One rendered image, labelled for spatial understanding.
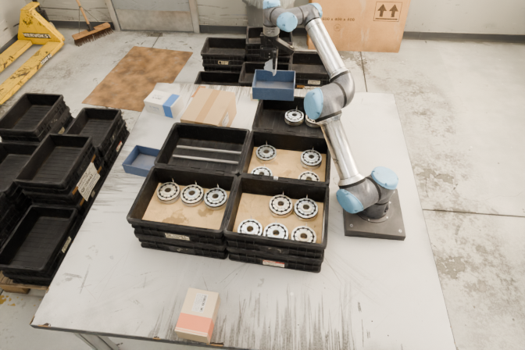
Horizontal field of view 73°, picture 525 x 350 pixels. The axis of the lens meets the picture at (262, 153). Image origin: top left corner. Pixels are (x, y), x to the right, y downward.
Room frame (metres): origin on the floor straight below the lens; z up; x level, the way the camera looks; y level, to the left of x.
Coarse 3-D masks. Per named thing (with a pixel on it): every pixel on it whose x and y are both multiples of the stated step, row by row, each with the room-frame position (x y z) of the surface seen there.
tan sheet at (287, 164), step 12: (252, 156) 1.23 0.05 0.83; (288, 156) 1.22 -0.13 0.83; (300, 156) 1.22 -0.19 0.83; (324, 156) 1.21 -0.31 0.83; (252, 168) 1.15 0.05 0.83; (276, 168) 1.14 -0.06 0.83; (288, 168) 1.14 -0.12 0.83; (300, 168) 1.14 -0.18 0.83; (324, 168) 1.13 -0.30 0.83; (324, 180) 1.06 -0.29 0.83
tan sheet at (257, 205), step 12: (240, 204) 0.94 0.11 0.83; (252, 204) 0.94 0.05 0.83; (264, 204) 0.93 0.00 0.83; (240, 216) 0.87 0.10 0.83; (252, 216) 0.87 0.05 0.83; (264, 216) 0.87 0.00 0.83; (288, 216) 0.86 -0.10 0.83; (264, 228) 0.81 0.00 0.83; (288, 228) 0.81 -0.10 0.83; (312, 228) 0.80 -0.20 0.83
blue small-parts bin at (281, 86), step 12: (264, 72) 1.53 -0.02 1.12; (276, 72) 1.52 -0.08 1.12; (288, 72) 1.51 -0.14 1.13; (252, 84) 1.41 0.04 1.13; (264, 84) 1.50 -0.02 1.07; (276, 84) 1.49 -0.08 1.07; (288, 84) 1.49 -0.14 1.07; (252, 96) 1.39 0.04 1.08; (264, 96) 1.38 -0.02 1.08; (276, 96) 1.38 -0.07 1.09; (288, 96) 1.37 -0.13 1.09
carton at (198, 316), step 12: (192, 288) 0.58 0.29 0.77; (192, 300) 0.54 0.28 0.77; (204, 300) 0.54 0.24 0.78; (216, 300) 0.54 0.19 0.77; (180, 312) 0.49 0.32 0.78; (192, 312) 0.49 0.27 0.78; (204, 312) 0.49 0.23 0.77; (216, 312) 0.51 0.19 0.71; (180, 324) 0.45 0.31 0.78; (192, 324) 0.45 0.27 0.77; (204, 324) 0.45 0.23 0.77; (180, 336) 0.43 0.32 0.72; (192, 336) 0.42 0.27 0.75; (204, 336) 0.41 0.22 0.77
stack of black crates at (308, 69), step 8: (296, 56) 2.59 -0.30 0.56; (304, 56) 2.59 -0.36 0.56; (312, 56) 2.58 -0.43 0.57; (296, 64) 2.59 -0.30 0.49; (304, 64) 2.59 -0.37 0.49; (312, 64) 2.58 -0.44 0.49; (320, 64) 2.57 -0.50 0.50; (296, 72) 2.32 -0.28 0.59; (304, 72) 2.31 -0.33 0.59; (312, 72) 2.47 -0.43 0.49; (320, 72) 2.46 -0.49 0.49; (296, 80) 2.32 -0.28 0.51; (304, 80) 2.31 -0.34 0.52; (312, 80) 2.30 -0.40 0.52; (320, 80) 2.29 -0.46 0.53; (328, 80) 2.29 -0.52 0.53; (296, 88) 2.32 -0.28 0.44
